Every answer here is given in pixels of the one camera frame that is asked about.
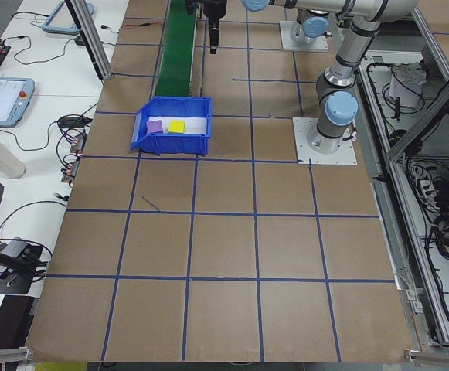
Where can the small black power adapter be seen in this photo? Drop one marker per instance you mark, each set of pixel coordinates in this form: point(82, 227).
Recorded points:
point(80, 40)

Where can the aluminium profile bar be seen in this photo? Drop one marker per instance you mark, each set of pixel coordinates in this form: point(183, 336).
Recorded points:
point(440, 353)
point(4, 355)

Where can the white paper box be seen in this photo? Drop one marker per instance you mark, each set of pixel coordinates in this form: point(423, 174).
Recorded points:
point(403, 90)

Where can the blue plastic storage bin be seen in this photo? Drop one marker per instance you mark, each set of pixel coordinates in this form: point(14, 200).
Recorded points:
point(177, 145)

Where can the black base pad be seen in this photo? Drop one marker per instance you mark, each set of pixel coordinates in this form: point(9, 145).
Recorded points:
point(15, 284)

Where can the yellow foam block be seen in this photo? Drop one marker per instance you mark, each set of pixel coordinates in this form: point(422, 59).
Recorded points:
point(177, 126)

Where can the green conveyor belt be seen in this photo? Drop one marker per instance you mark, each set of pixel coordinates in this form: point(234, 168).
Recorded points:
point(175, 58)

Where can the V-shaped metal bar frame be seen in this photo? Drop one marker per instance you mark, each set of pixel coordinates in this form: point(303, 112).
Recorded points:
point(421, 125)

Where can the aluminium profile post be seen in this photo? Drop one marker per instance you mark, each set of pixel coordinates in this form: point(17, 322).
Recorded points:
point(92, 46)

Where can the black stand bar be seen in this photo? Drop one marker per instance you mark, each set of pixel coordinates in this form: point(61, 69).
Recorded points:
point(0, 257)

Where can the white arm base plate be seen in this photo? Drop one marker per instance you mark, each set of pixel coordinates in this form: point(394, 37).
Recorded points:
point(344, 156)
point(288, 38)

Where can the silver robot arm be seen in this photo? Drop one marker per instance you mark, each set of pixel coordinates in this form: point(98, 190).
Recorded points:
point(313, 27)
point(349, 54)

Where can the purple foam block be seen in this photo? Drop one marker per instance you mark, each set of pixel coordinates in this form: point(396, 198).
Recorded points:
point(155, 126)

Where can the teach pendant with lit screen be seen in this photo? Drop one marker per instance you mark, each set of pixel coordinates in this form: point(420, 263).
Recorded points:
point(0, 100)

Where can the small circuit board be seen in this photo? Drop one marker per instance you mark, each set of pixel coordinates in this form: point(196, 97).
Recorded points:
point(78, 145)
point(70, 174)

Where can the grey-blue teach pendant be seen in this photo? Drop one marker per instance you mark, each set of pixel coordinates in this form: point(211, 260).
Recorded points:
point(48, 21)

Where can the long black power adapter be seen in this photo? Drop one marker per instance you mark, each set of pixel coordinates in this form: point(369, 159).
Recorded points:
point(73, 122)

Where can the white power strip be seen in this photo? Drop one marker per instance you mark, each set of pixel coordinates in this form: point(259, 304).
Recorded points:
point(425, 187)

